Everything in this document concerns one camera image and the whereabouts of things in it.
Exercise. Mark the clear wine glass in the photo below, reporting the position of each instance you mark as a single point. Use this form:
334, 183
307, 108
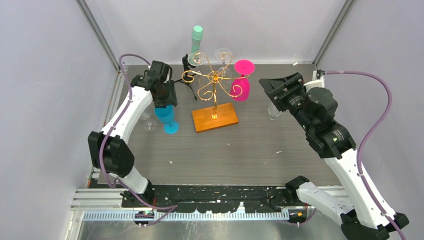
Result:
149, 123
196, 59
225, 55

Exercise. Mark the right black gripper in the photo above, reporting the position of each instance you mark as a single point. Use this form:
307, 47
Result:
274, 86

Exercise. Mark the gold wire glass rack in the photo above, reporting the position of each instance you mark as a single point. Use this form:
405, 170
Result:
216, 116

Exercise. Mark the clear front wine glass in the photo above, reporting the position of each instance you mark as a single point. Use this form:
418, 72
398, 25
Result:
149, 123

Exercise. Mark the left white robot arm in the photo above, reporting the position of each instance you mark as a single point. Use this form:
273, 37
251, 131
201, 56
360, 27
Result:
108, 148

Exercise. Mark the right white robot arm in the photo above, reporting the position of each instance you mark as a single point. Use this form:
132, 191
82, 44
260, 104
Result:
367, 216

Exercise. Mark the pink wine glass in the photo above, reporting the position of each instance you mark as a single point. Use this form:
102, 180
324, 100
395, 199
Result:
240, 88

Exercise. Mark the mint green bottle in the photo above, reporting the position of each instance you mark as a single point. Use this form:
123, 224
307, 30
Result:
196, 38

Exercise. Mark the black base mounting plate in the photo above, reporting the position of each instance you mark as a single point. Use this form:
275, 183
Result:
216, 199

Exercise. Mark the blue wine glass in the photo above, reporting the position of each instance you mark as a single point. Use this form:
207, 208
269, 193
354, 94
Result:
166, 116

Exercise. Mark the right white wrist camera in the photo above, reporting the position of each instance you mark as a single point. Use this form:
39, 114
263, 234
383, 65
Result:
318, 78

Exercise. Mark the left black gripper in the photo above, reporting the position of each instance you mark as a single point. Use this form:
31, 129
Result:
171, 100

